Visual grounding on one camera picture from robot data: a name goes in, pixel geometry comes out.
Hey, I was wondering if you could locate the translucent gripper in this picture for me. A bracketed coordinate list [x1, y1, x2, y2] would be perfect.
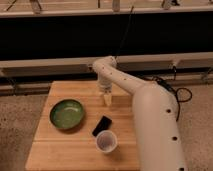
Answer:
[98, 76, 112, 107]

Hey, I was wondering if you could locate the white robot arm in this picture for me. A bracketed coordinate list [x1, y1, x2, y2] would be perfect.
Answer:
[92, 56, 188, 171]

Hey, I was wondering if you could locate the green ceramic bowl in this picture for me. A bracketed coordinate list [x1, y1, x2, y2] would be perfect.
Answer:
[49, 99, 85, 130]

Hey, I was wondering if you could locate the black rectangular block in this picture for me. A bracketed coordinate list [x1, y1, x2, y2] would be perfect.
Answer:
[92, 116, 112, 137]

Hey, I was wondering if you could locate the clear plastic cup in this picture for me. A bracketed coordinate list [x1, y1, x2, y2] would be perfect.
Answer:
[95, 130, 118, 154]

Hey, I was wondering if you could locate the wooden cutting board table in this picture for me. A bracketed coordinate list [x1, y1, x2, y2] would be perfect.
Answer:
[26, 81, 139, 171]

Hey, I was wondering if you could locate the black floor cable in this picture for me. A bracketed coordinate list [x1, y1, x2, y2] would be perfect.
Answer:
[151, 75, 193, 123]

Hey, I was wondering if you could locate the black hanging cable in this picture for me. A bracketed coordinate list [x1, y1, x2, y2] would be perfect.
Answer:
[105, 5, 135, 73]

